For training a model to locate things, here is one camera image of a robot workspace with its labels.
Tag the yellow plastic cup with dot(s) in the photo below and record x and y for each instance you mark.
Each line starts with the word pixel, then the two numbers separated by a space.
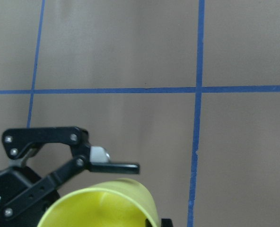
pixel 122 202

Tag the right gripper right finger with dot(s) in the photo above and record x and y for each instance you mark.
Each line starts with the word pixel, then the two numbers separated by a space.
pixel 166 222

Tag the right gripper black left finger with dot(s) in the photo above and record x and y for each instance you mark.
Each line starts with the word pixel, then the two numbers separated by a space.
pixel 148 223

